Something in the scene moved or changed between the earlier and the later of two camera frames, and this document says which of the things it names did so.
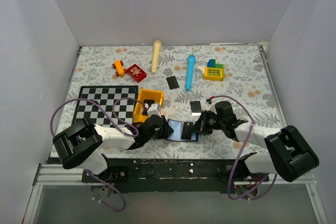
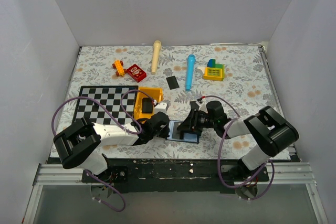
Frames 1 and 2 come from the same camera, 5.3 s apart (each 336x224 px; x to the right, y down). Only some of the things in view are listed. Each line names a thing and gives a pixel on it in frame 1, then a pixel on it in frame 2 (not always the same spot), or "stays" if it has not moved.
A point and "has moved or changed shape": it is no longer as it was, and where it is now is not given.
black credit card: x=172 y=82 stays
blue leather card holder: x=177 y=127 stays
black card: x=187 y=130 has moved or changed shape
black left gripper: x=166 y=130 stays
